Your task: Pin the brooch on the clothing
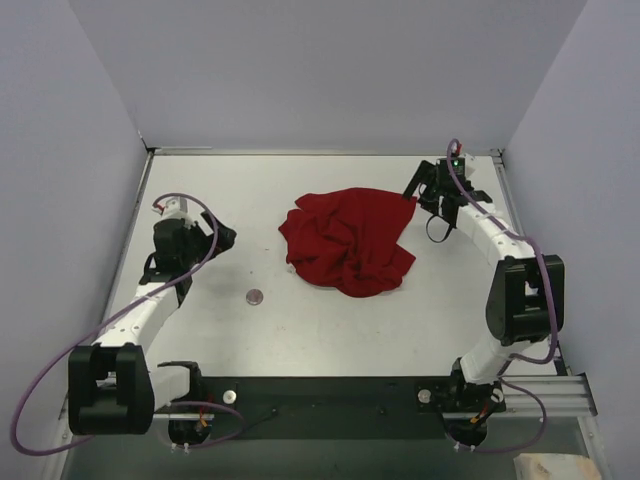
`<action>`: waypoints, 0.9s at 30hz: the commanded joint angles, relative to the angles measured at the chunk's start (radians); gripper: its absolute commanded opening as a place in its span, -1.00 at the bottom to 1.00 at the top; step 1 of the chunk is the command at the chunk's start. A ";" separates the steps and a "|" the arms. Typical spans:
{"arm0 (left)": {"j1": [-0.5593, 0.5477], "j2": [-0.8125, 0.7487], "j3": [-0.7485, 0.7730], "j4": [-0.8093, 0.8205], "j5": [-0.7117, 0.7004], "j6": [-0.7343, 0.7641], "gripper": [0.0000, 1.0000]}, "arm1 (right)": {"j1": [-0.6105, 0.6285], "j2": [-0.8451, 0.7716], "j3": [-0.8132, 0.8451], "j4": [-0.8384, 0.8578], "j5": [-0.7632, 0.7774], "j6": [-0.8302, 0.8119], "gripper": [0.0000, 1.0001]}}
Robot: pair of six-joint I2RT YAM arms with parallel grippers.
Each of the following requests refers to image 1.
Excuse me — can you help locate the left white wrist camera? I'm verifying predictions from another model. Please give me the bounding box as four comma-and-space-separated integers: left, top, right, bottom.
152, 196, 196, 228

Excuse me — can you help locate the beige cardboard box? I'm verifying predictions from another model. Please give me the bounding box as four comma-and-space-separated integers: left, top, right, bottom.
514, 453, 602, 480

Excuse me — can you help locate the aluminium frame rail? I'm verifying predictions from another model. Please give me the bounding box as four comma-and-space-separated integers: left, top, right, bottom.
59, 377, 599, 421

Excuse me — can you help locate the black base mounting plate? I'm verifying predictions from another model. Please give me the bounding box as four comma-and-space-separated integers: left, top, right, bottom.
144, 375, 507, 441

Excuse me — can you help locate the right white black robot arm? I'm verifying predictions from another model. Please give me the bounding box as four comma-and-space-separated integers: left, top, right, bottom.
402, 156, 565, 413

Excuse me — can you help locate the red t-shirt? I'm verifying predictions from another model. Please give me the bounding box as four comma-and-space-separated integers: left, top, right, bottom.
279, 187, 417, 298

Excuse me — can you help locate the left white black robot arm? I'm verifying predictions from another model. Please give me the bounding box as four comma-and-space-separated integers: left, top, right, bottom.
68, 213, 237, 435

